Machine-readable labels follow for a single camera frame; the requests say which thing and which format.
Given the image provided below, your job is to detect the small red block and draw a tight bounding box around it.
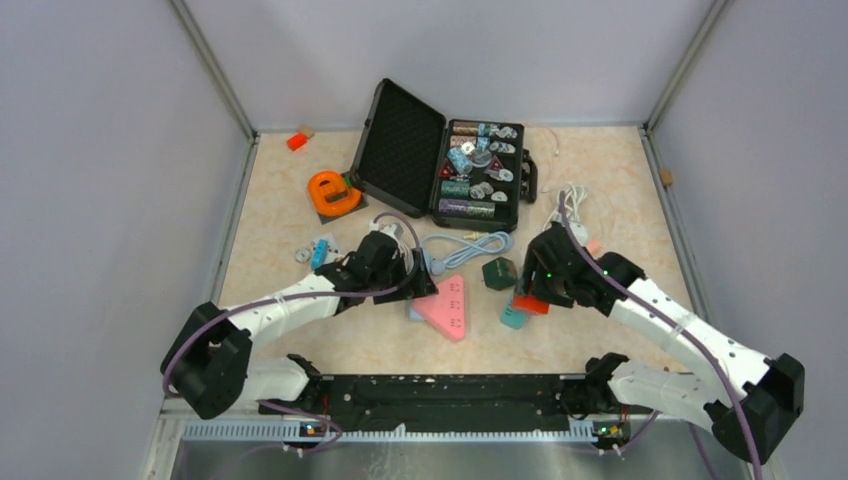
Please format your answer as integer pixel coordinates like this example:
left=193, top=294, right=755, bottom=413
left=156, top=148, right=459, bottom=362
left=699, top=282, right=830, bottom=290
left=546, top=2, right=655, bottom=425
left=286, top=132, right=310, bottom=152

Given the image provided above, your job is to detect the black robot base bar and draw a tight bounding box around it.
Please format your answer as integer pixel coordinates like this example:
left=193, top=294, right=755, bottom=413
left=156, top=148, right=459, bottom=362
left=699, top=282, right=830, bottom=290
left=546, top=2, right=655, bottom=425
left=287, top=374, right=648, bottom=433

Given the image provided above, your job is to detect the teal power strip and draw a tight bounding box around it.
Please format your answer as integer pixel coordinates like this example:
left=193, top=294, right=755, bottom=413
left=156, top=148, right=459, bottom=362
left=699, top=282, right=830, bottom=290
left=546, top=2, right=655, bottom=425
left=500, top=297, right=529, bottom=330

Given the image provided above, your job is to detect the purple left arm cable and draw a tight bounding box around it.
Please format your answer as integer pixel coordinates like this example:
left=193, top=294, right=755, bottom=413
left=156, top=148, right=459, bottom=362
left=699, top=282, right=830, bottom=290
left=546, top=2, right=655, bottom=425
left=162, top=213, right=422, bottom=458

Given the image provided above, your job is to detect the wooden block on rail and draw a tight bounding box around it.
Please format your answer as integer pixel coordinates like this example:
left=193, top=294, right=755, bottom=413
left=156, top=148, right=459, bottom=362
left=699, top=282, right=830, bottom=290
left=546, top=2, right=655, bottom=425
left=658, top=168, right=674, bottom=188

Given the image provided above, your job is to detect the light blue plug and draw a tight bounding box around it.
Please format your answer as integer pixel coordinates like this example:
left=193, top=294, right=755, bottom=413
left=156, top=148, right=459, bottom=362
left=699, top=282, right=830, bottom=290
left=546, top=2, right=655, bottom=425
left=428, top=259, right=447, bottom=276

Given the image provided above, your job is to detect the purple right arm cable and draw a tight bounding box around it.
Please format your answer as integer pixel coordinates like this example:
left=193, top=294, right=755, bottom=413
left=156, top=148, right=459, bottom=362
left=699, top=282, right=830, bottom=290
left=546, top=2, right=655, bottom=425
left=557, top=190, right=764, bottom=480

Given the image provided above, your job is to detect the red cube socket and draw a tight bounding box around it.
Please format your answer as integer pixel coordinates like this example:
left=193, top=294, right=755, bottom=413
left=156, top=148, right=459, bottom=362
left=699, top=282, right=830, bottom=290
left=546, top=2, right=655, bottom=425
left=511, top=294, right=550, bottom=315

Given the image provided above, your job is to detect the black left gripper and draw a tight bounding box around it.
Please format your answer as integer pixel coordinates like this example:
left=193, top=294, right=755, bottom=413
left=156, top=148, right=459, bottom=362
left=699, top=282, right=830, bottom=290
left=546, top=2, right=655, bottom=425
left=368, top=248, right=436, bottom=305

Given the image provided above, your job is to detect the small blue plug adapter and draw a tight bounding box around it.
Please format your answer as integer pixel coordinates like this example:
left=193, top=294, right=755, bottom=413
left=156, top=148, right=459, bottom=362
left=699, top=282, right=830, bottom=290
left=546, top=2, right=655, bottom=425
left=310, top=239, right=329, bottom=270

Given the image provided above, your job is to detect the black open carrying case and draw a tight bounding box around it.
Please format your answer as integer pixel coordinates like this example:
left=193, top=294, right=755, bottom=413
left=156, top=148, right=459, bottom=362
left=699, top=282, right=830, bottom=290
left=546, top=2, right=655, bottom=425
left=349, top=78, right=538, bottom=232

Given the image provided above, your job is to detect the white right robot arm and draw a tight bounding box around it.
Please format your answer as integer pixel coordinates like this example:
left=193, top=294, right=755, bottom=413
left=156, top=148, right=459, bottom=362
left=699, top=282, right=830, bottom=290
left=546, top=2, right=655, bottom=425
left=516, top=224, right=805, bottom=464

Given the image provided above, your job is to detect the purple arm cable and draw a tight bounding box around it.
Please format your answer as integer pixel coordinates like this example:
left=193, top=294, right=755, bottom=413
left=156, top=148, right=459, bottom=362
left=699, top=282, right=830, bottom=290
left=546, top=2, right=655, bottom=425
left=162, top=213, right=422, bottom=458
left=557, top=190, right=764, bottom=480

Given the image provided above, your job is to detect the small wooden block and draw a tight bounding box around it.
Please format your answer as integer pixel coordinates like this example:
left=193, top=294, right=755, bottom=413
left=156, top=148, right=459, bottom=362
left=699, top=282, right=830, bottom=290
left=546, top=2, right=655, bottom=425
left=298, top=125, right=315, bottom=139

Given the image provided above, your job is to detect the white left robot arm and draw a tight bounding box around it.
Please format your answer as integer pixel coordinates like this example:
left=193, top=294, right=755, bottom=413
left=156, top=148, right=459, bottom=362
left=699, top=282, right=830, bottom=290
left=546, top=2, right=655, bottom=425
left=160, top=225, right=438, bottom=420

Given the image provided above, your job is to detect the light blue power strip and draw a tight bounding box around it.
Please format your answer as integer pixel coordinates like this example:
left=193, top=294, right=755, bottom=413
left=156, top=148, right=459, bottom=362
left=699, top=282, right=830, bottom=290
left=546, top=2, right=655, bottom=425
left=407, top=301, right=424, bottom=321

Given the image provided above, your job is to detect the small pink plug adapter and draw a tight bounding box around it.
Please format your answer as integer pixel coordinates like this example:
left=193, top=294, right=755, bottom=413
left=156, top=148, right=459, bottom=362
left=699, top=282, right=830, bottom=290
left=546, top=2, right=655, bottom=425
left=585, top=240, right=601, bottom=256

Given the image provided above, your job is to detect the dark green cube socket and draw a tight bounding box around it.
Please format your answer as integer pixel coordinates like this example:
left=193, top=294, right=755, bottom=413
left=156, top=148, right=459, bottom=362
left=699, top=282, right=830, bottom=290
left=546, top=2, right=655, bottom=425
left=481, top=257, right=518, bottom=291

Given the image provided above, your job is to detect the white coiled cable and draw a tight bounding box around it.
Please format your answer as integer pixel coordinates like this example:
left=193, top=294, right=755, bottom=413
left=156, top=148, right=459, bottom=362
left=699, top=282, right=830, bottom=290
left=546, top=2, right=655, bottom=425
left=543, top=183, right=591, bottom=233

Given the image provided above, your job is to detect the pink triangular power strip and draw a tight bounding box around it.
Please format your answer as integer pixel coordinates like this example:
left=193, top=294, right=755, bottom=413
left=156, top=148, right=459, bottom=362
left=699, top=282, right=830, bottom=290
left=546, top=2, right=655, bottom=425
left=412, top=274, right=467, bottom=342

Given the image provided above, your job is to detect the light blue cable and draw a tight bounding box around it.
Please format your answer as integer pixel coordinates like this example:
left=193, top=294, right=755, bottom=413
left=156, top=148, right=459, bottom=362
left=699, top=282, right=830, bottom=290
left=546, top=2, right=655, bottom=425
left=420, top=230, right=515, bottom=273

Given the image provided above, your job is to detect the orange tape dispenser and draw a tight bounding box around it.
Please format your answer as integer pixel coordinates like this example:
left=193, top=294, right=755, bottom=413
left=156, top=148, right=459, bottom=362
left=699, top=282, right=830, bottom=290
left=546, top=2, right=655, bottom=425
left=307, top=170, right=365, bottom=221

